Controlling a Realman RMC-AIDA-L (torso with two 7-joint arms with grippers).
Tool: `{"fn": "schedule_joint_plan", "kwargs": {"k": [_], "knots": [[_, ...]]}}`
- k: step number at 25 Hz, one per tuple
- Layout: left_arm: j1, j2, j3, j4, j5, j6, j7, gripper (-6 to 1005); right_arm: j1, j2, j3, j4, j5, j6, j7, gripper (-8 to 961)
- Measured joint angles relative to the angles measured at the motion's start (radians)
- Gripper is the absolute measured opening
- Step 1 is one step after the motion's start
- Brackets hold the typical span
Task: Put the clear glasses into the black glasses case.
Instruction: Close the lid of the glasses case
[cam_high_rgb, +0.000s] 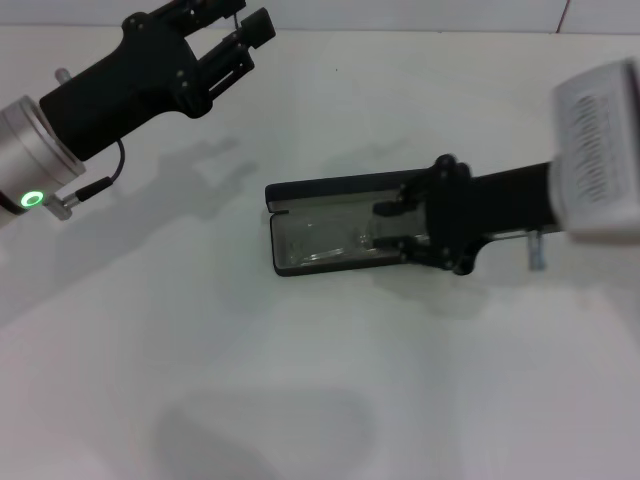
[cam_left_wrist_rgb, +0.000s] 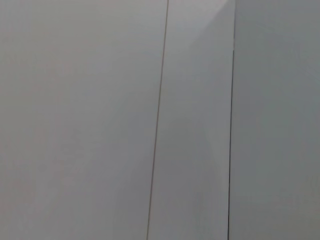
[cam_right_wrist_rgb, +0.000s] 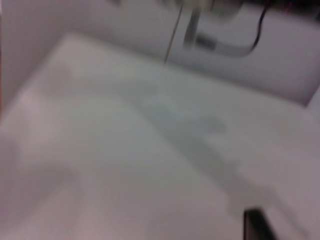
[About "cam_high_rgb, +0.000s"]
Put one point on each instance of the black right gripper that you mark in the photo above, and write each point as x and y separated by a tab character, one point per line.
475	210

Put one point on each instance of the clear white glasses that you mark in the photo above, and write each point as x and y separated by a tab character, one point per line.
325	252

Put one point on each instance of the black glasses case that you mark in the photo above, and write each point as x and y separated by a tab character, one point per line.
320	195

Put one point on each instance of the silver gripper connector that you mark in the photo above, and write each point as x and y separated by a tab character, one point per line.
536	252
62	75

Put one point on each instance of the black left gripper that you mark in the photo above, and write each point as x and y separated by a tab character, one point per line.
130	85

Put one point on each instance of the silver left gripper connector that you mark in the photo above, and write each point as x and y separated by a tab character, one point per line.
62	75

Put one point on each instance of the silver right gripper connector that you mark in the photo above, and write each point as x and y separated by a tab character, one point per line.
536	252

